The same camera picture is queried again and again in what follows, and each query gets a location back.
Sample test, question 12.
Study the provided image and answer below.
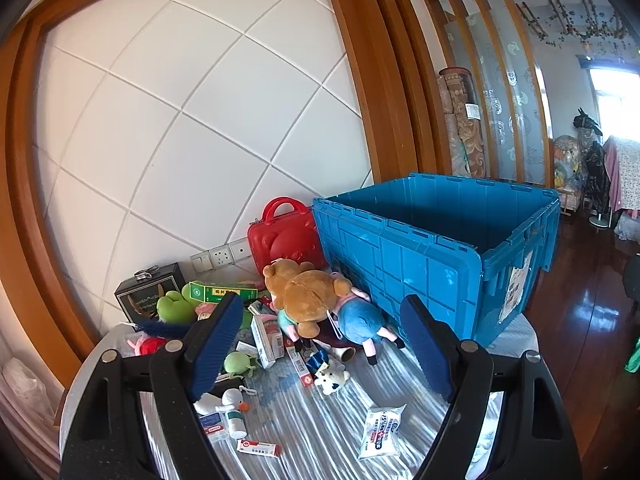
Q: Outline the blue dress pig plush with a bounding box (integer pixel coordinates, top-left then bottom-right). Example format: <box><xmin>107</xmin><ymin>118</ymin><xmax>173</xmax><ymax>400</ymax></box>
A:
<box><xmin>323</xmin><ymin>272</ymin><xmax>406</xmax><ymax>365</ymax></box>

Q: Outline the brown teddy bear plush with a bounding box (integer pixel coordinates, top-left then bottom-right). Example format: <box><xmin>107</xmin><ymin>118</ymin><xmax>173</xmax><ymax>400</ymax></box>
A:
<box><xmin>262</xmin><ymin>259</ymin><xmax>352</xmax><ymax>344</ymax></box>

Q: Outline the red dress pig plush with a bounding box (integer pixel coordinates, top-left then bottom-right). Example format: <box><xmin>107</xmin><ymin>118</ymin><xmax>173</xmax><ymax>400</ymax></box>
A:
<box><xmin>127</xmin><ymin>333</ymin><xmax>168</xmax><ymax>356</ymax></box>

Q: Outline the white medicine bottle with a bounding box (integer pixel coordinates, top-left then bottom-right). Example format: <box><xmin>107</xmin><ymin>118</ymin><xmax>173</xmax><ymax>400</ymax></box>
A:
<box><xmin>217</xmin><ymin>388</ymin><xmax>248</xmax><ymax>440</ymax></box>

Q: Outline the red white ointment box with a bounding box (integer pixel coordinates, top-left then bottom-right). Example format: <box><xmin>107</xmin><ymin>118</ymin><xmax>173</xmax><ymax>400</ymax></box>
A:
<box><xmin>236</xmin><ymin>439</ymin><xmax>281</xmax><ymax>458</ymax></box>

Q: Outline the black gift box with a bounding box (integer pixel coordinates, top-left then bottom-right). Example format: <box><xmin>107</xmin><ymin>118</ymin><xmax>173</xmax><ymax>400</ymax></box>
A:
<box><xmin>114</xmin><ymin>262</ymin><xmax>186</xmax><ymax>323</ymax></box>

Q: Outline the green frog plush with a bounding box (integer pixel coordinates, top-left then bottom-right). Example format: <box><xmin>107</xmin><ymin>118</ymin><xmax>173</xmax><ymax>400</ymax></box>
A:
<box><xmin>156</xmin><ymin>283</ymin><xmax>201</xmax><ymax>324</ymax></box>

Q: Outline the white wet wipes packet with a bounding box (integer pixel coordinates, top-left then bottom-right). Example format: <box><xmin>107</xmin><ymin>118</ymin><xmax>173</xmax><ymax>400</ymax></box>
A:
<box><xmin>358</xmin><ymin>405</ymin><xmax>406</xmax><ymax>460</ymax></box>

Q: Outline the small green plush ball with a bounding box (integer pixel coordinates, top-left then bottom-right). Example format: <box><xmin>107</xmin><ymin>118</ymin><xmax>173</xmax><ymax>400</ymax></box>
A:
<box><xmin>224</xmin><ymin>351</ymin><xmax>258</xmax><ymax>377</ymax></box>

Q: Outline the long green medicine box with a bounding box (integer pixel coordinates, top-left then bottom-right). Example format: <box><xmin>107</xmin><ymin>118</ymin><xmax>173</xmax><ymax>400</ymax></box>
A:
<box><xmin>182</xmin><ymin>281</ymin><xmax>258</xmax><ymax>304</ymax></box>

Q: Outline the white medicine box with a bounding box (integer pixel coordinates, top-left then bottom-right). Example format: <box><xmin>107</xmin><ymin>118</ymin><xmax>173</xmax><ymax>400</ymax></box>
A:
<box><xmin>250</xmin><ymin>315</ymin><xmax>277</xmax><ymax>370</ymax></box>

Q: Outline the blue plastic storage crate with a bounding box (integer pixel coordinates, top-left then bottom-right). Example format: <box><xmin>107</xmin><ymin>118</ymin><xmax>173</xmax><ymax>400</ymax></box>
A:
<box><xmin>311</xmin><ymin>174</ymin><xmax>560</xmax><ymax>346</ymax></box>

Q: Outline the small white dog plush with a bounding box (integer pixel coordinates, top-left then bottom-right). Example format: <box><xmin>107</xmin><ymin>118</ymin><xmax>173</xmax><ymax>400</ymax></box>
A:
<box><xmin>314</xmin><ymin>363</ymin><xmax>350</xmax><ymax>396</ymax></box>

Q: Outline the red bear-shaped toy case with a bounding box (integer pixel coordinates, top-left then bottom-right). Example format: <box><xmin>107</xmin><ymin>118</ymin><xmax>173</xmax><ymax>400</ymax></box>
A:
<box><xmin>247</xmin><ymin>197</ymin><xmax>326</xmax><ymax>273</ymax></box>

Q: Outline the rolled patterned carpet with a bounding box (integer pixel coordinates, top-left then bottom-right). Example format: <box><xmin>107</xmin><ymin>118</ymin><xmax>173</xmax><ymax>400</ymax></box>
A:
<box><xmin>437</xmin><ymin>66</ymin><xmax>487</xmax><ymax>179</ymax></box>

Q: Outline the wooden slat room divider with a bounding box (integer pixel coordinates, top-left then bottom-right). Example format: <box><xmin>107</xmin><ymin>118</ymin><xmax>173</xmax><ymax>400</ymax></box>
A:
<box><xmin>423</xmin><ymin>0</ymin><xmax>553</xmax><ymax>188</ymax></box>

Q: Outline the wall socket panel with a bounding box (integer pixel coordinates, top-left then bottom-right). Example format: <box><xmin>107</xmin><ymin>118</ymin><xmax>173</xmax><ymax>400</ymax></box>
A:
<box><xmin>190</xmin><ymin>237</ymin><xmax>252</xmax><ymax>274</ymax></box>

